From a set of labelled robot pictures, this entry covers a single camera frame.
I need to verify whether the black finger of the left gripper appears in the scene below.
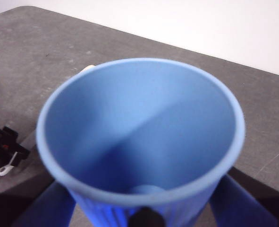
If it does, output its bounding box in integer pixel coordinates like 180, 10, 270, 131
0, 126, 31, 167

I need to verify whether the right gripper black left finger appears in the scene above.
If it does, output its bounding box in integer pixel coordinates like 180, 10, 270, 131
0, 180, 76, 227

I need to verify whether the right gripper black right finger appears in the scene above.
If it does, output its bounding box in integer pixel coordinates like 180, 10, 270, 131
209, 167, 279, 227

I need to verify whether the sponge cup brush grey handle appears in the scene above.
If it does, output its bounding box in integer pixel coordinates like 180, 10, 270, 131
0, 64, 95, 177

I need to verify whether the blue ribbed plastic cup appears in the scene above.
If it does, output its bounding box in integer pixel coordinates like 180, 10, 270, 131
36, 58, 245, 227

